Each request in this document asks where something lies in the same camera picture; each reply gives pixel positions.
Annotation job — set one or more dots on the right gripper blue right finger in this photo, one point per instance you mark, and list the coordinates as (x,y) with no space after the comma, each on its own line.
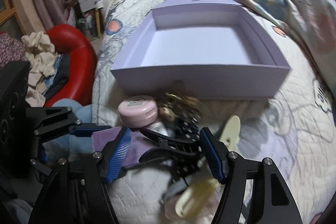
(215,153)

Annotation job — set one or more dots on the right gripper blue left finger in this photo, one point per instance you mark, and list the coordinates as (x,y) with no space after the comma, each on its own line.
(114,154)

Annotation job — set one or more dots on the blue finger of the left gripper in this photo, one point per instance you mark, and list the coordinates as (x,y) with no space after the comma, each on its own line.
(87,129)

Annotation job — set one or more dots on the purple product box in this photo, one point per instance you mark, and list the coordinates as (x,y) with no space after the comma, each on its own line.
(133,146)

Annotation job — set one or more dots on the black hair claw clip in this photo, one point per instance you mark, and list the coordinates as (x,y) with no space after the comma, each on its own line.
(183,156)

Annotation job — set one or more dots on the black polka dot clip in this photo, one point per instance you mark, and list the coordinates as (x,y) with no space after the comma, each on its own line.
(185,130)

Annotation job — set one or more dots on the cream yellow hair clip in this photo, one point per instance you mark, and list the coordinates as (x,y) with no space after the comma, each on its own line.
(200,194)

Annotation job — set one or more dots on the pink round cosmetic jar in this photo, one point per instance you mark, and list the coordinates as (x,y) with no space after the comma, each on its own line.
(138,111)

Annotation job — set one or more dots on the pile of clothes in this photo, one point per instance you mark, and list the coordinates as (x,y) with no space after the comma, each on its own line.
(48,68)

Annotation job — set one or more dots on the white cartoon quilted bedspread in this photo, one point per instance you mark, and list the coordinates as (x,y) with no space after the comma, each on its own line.
(296,128)

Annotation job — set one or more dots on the red round chair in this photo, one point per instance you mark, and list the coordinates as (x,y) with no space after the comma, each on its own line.
(83,61)

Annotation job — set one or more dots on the lilac open gift box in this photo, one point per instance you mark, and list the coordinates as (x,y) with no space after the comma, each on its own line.
(209,49)

